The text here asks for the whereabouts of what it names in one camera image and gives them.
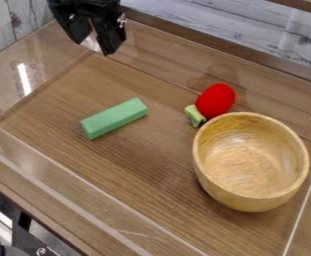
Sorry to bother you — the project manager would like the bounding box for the light wooden bowl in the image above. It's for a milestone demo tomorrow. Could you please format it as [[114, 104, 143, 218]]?
[[193, 112, 310, 212]]

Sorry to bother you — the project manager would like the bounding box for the clear acrylic front barrier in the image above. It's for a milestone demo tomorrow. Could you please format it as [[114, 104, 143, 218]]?
[[0, 127, 207, 256]]

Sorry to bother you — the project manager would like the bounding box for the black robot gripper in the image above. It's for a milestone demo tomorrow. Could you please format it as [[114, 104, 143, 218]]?
[[47, 0, 127, 56]]

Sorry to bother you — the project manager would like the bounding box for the small green block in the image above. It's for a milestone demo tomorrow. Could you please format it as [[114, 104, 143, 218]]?
[[185, 105, 206, 128]]

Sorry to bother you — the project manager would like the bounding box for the black table leg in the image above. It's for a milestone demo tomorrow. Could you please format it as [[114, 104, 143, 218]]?
[[12, 211, 32, 241]]

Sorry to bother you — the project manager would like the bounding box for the red plush ball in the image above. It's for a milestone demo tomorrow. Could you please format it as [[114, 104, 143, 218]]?
[[195, 83, 235, 120]]

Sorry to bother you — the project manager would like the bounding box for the green rectangular block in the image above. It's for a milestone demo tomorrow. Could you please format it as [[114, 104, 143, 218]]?
[[80, 98, 148, 140]]

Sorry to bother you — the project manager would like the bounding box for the clear acrylic corner bracket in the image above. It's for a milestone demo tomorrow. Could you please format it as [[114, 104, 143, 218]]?
[[80, 31, 102, 52]]

